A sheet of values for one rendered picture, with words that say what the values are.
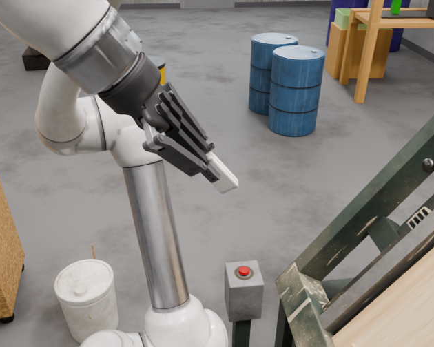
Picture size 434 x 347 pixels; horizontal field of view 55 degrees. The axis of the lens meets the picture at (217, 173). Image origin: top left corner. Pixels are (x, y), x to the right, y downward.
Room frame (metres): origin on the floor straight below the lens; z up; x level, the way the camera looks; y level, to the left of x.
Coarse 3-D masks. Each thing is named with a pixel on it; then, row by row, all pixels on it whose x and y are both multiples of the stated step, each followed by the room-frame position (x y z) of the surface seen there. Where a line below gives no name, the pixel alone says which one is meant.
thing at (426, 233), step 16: (432, 224) 0.87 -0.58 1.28; (400, 240) 0.90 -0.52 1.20; (416, 240) 0.87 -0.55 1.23; (432, 240) 0.86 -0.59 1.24; (384, 256) 0.89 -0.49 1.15; (400, 256) 0.86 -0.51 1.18; (416, 256) 0.85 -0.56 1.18; (368, 272) 0.89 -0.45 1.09; (384, 272) 0.85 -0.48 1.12; (400, 272) 0.85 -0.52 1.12; (352, 288) 0.88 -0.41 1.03; (368, 288) 0.84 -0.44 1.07; (336, 304) 0.87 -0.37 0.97; (352, 304) 0.83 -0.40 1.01; (320, 320) 0.86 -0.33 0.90; (336, 320) 0.83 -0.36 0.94
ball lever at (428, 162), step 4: (424, 160) 0.93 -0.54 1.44; (428, 160) 0.93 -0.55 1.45; (432, 160) 0.93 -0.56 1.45; (424, 164) 0.93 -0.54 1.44; (428, 164) 0.92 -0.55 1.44; (432, 164) 0.92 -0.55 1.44; (424, 168) 0.92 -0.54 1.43; (428, 168) 0.91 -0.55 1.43; (432, 168) 0.91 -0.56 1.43; (428, 172) 0.92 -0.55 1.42
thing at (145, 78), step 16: (144, 64) 0.47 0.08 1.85; (128, 80) 0.45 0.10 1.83; (144, 80) 0.45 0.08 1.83; (160, 80) 0.47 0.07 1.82; (112, 96) 0.44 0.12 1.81; (128, 96) 0.44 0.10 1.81; (144, 96) 0.45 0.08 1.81; (128, 112) 0.45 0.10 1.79; (144, 112) 0.45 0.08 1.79; (160, 128) 0.46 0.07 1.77
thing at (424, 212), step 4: (424, 208) 0.94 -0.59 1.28; (420, 212) 0.94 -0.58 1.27; (424, 212) 0.95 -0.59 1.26; (428, 212) 0.92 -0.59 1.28; (416, 216) 0.94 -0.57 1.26; (420, 216) 0.94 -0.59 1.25; (424, 216) 0.92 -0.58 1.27; (412, 220) 0.94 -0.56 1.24; (416, 220) 0.94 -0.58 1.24; (420, 220) 0.92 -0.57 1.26; (408, 224) 0.93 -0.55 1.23; (412, 224) 0.94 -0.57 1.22; (416, 224) 0.92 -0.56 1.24; (412, 228) 0.92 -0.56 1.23
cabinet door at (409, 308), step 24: (432, 264) 0.80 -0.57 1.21; (408, 288) 0.78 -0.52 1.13; (432, 288) 0.75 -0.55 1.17; (360, 312) 0.82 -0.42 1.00; (384, 312) 0.77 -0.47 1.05; (408, 312) 0.73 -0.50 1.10; (432, 312) 0.70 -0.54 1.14; (336, 336) 0.80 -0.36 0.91; (360, 336) 0.75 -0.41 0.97; (384, 336) 0.72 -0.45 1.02; (408, 336) 0.68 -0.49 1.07; (432, 336) 0.65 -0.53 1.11
